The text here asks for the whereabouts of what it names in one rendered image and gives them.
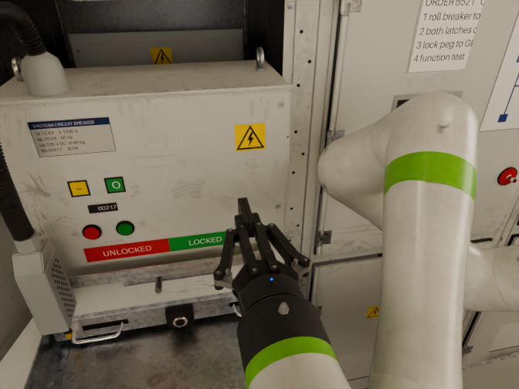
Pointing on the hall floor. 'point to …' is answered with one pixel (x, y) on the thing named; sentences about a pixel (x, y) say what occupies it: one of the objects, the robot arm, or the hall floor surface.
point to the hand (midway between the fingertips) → (245, 217)
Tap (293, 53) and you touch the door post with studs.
